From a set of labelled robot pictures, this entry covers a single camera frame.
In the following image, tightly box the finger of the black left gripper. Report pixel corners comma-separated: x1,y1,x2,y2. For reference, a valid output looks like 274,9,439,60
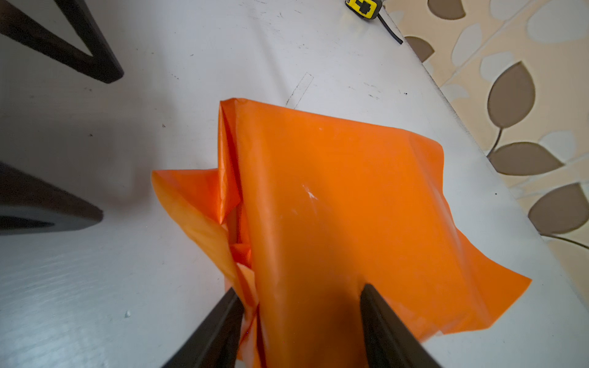
1,163,104,236
1,0,124,84

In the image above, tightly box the yellow tape measure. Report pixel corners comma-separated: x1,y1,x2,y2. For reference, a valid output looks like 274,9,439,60
345,0,403,44

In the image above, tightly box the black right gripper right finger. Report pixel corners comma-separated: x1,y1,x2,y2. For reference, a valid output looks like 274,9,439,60
360,284,440,368

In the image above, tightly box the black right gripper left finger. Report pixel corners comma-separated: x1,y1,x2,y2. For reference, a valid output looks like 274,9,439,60
164,288,244,368

